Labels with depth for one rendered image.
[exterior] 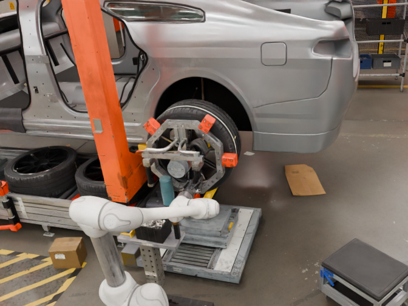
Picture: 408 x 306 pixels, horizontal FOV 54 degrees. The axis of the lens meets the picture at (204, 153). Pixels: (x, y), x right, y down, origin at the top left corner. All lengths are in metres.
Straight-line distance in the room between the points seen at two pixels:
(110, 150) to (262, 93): 1.12
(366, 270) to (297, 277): 0.58
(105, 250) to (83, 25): 1.34
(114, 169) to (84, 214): 1.09
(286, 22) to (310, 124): 0.71
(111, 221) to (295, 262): 1.76
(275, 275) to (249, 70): 1.46
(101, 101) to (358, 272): 1.90
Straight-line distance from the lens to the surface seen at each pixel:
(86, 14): 2.59
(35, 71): 3.71
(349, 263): 2.69
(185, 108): 2.74
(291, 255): 3.21
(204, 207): 2.17
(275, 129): 2.93
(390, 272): 2.69
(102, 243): 1.99
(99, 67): 2.65
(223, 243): 3.12
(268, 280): 3.02
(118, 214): 1.76
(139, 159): 3.17
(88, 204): 1.86
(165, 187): 2.80
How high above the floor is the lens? 2.12
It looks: 27 degrees down
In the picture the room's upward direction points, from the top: 6 degrees counter-clockwise
